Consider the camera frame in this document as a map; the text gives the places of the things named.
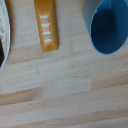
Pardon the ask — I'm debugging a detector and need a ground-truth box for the blue cup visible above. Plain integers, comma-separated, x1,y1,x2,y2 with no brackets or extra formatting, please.
83,0,128,56

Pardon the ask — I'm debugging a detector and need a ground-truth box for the orange bread loaf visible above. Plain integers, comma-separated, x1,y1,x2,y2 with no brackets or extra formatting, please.
33,0,61,53

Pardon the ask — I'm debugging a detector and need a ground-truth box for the white floral-rim plate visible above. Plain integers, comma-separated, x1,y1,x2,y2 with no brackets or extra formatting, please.
0,0,12,72

